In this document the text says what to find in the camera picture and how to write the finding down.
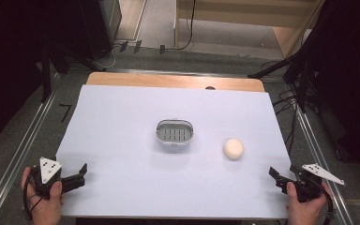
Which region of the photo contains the light wooden shelf unit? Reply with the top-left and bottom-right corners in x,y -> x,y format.
173,0 -> 326,59

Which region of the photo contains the black curtain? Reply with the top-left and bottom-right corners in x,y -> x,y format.
0,0 -> 123,151
293,0 -> 360,184

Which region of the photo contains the white floor cable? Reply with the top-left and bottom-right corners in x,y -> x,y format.
101,45 -> 121,69

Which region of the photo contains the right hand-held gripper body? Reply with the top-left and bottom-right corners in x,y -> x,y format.
290,163 -> 346,203

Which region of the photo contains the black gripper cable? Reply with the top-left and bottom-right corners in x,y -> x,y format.
22,168 -> 45,221
308,177 -> 336,225

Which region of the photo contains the person's right hand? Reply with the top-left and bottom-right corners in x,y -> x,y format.
285,181 -> 333,225

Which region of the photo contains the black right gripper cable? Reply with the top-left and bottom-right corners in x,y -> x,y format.
308,177 -> 336,225

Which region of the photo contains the white table mat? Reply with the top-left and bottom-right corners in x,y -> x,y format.
55,83 -> 294,219

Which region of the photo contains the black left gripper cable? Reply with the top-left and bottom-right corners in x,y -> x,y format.
22,168 -> 45,221

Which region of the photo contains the bundle of black floor cables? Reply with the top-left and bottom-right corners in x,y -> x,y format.
261,60 -> 322,156

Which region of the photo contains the black hanging cable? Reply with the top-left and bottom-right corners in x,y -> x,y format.
177,0 -> 198,52

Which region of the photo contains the metal floor rail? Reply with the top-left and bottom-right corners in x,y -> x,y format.
0,73 -> 62,225
289,93 -> 355,225

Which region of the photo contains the grey soap dish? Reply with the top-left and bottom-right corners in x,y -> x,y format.
155,117 -> 195,147

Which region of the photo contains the person's left hand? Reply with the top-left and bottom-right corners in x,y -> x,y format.
21,166 -> 65,225

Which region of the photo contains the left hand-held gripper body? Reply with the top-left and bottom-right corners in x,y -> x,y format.
32,157 -> 64,199

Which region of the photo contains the round cream soap bar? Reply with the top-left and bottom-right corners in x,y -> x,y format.
222,137 -> 245,160

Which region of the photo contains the black stand with legs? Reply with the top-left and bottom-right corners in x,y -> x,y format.
40,43 -> 107,103
247,46 -> 318,113

